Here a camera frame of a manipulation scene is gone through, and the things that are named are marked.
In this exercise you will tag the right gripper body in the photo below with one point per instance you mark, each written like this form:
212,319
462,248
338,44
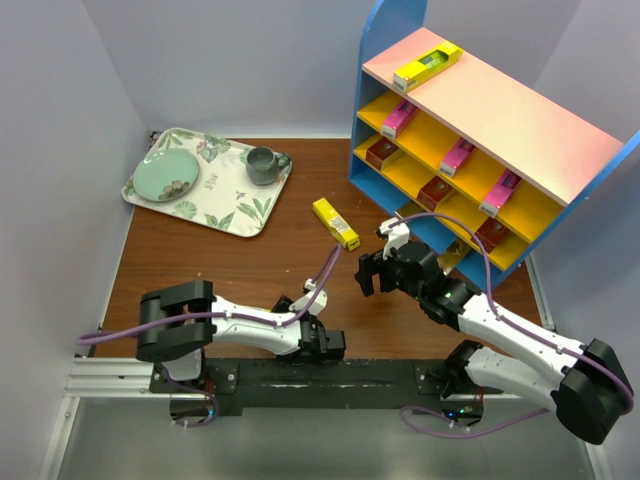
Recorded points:
390,275

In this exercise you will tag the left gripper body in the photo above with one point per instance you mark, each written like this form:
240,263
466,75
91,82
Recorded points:
283,305

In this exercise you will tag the teal green tea toothpaste box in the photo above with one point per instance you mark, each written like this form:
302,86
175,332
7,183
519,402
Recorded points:
452,256

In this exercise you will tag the yellow toothpaste box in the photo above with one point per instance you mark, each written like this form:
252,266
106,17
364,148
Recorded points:
336,224
426,66

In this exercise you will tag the red 3D toothpaste box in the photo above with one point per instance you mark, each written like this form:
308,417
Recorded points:
491,234
433,192

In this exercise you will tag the dark red toothpaste box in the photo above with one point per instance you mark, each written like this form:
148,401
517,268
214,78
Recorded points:
382,153

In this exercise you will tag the small pink toothpaste box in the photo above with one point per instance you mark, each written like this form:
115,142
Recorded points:
456,157

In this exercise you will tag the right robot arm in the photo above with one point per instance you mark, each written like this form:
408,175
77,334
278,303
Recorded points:
584,385

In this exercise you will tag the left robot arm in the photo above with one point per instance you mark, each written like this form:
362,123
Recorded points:
207,318

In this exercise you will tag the blue shelf with coloured boards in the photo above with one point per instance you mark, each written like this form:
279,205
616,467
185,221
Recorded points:
560,157

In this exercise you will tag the grey ceramic mug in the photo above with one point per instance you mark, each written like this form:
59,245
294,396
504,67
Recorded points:
263,165

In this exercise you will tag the mint green ceramic plate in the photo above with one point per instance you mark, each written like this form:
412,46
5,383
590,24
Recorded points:
165,175

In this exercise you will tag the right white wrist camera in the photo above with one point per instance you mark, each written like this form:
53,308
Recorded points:
396,234

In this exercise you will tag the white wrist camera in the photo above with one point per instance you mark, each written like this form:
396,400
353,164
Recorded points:
313,301
396,234

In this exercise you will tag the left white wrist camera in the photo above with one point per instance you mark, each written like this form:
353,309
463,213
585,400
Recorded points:
313,301

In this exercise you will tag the black mounting base plate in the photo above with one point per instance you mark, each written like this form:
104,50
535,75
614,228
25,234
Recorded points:
243,383

